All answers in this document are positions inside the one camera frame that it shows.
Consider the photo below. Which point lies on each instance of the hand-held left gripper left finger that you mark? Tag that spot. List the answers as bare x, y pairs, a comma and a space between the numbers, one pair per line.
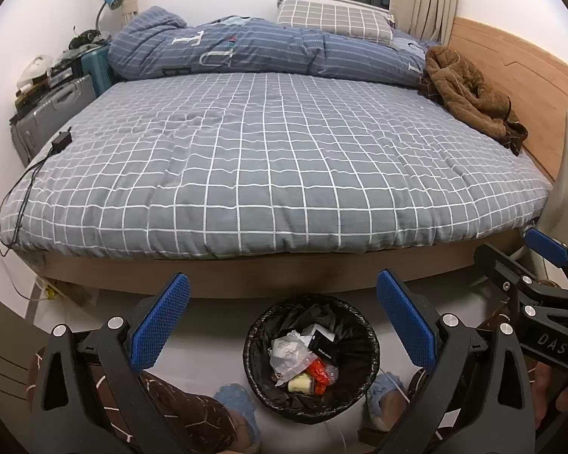
163, 321

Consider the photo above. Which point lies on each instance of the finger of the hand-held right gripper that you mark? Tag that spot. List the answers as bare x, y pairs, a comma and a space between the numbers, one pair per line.
546, 246
497, 265

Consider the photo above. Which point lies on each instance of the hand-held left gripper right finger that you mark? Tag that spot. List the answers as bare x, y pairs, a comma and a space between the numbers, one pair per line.
407, 326

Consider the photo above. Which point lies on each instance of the black pouch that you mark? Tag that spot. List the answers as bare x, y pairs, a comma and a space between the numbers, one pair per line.
323, 351

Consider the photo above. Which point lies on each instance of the red plastic bag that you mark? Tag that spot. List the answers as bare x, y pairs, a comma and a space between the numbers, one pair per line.
319, 371

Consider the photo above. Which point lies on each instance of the black trash bin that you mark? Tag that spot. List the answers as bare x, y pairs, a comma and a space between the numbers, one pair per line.
265, 340

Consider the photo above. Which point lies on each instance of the clear plastic bag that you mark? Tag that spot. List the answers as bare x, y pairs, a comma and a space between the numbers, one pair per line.
288, 354

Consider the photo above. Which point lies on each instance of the yellow paper cup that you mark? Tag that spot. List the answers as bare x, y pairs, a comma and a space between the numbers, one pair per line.
299, 383

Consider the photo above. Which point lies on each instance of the person's right hand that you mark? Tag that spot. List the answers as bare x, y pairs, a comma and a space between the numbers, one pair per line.
554, 383

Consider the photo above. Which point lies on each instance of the blue fluffy slipper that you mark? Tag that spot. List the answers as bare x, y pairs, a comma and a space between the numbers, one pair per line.
232, 397
378, 388

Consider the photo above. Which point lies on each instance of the brown quilted jacket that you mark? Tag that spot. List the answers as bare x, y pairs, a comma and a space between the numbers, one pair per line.
464, 90

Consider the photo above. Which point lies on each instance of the wooden headboard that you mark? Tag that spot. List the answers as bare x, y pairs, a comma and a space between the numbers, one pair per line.
525, 66

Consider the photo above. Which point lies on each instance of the grey suitcase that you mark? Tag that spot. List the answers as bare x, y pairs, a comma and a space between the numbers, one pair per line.
52, 108

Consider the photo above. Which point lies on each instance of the teal suitcase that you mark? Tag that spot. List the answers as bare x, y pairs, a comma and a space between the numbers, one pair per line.
97, 68

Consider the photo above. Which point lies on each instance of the dark stacked items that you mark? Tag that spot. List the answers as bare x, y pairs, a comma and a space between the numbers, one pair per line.
47, 83

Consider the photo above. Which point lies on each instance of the wide beige curtain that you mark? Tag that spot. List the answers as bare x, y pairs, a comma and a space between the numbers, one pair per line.
423, 0

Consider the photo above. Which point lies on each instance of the white rounded object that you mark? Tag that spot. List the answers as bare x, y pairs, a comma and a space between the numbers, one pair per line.
35, 68

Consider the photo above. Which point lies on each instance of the blue striped duvet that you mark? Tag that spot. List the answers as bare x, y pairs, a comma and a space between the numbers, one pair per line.
265, 47

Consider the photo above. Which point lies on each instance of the grey checked pillow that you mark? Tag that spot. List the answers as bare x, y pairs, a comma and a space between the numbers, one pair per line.
336, 16

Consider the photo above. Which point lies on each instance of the blue desk lamp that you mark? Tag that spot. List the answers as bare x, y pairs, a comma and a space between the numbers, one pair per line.
112, 1

